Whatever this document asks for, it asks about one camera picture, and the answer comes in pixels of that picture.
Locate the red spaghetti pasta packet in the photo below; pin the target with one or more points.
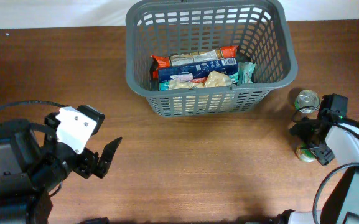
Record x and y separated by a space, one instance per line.
194 57

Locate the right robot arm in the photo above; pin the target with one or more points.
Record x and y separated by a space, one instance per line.
341 136

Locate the grey plastic basket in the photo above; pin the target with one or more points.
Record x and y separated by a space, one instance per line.
166 28

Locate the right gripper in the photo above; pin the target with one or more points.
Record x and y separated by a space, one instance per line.
324 155

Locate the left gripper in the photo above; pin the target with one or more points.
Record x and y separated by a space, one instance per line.
88 163

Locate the silver tin can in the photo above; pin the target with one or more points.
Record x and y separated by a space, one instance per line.
307 101

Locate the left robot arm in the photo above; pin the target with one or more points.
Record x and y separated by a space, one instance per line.
33 165

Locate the mint green wipes packet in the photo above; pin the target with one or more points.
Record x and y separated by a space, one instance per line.
245 72

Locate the green lid jar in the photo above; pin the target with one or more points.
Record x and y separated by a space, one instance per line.
304 154

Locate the beige grain pouch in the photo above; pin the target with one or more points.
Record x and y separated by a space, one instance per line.
214 79

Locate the blue Kleenex tissue multipack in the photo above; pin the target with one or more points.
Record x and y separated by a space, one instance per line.
193 71

